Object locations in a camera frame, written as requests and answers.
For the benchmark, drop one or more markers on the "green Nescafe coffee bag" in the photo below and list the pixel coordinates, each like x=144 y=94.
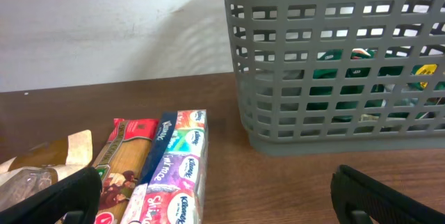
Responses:
x=348 y=99

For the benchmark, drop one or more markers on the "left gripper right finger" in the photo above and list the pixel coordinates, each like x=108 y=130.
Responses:
x=358 y=198

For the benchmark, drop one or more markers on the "brown cookie bag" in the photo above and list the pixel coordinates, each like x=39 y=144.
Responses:
x=43 y=166

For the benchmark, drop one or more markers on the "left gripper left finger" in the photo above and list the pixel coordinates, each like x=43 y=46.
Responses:
x=76 y=197

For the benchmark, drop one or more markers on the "Kleenex tissue multipack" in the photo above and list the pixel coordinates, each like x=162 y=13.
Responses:
x=172 y=183

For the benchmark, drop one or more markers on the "grey plastic basket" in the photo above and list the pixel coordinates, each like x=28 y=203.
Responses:
x=269 y=37

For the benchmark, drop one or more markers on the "San Remo spaghetti packet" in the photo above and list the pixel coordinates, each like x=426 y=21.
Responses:
x=118 y=157

